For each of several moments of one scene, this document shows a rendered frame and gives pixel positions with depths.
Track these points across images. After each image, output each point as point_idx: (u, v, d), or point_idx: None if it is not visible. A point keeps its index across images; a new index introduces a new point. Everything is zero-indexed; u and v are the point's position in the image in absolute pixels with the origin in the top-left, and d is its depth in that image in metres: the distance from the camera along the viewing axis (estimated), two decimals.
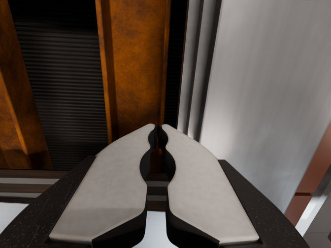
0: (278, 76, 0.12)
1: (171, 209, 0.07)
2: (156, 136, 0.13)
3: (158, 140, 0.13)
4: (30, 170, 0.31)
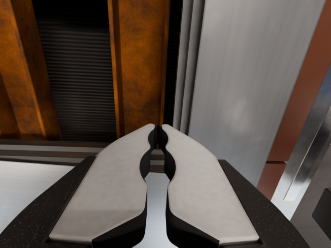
0: (248, 59, 0.17)
1: (171, 209, 0.07)
2: (156, 136, 0.13)
3: (158, 140, 0.13)
4: None
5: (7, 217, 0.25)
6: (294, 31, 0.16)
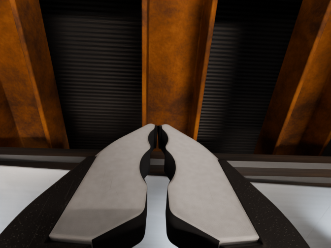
0: None
1: (171, 209, 0.07)
2: (156, 136, 0.13)
3: (158, 140, 0.13)
4: None
5: None
6: None
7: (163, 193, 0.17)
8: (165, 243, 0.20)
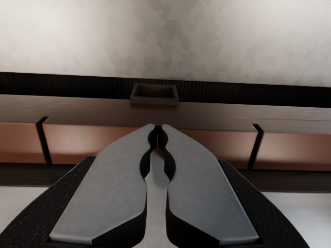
0: None
1: (171, 209, 0.07)
2: (156, 136, 0.13)
3: (158, 140, 0.13)
4: None
5: None
6: None
7: None
8: None
